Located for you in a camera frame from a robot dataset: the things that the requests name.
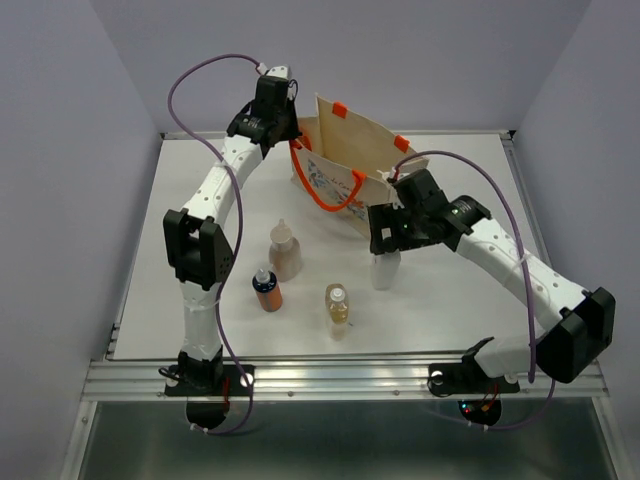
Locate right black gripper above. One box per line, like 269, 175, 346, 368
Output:
367, 201, 430, 255

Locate aluminium frame rail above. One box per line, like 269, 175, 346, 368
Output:
62, 136, 634, 479

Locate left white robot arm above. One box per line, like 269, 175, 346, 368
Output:
162, 66, 299, 394

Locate cream canvas bag orange handles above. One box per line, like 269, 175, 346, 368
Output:
289, 96, 415, 238

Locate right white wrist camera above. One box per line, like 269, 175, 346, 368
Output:
377, 169, 400, 184

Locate clear amber liquid bottle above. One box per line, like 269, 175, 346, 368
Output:
325, 283, 349, 341

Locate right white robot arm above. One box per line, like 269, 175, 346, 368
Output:
368, 170, 616, 393

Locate white bottle black cap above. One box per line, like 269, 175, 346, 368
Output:
370, 250, 401, 291

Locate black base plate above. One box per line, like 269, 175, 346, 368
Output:
427, 363, 520, 427
158, 364, 249, 434

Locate peach conical squeeze bottle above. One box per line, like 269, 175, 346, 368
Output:
269, 219, 303, 282

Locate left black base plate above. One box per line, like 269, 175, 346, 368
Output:
158, 364, 249, 434

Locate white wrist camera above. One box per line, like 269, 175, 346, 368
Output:
256, 63, 291, 81
377, 169, 400, 184

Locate orange bottle blue cap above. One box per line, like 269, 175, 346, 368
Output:
252, 269, 283, 312

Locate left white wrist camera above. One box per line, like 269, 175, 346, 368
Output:
256, 63, 291, 81

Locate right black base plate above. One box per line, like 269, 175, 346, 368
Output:
427, 363, 520, 427

